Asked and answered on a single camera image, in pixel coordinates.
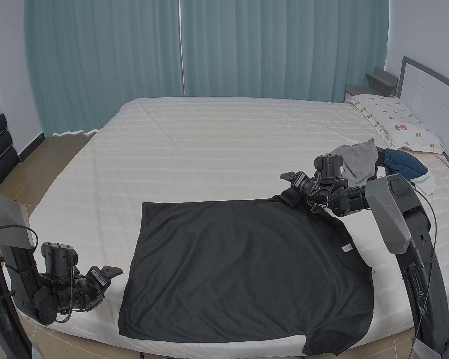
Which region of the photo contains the blue-green curtain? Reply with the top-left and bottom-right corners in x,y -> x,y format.
24,0 -> 184,135
180,0 -> 390,104

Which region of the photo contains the black T-shirt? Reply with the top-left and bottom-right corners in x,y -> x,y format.
118,192 -> 375,356

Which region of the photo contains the white printed pillow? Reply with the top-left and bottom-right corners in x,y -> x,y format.
346,94 -> 446,153

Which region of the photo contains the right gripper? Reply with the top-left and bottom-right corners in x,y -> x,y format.
279,170 -> 316,198

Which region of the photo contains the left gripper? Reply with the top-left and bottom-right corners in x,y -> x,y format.
85,265 -> 124,295

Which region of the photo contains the grey bedside table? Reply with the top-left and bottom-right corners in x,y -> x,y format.
346,66 -> 398,97

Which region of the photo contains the bed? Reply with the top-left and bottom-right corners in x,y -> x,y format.
0,56 -> 449,356

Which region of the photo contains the pile of clothes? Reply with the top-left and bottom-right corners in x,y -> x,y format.
329,138 -> 435,196

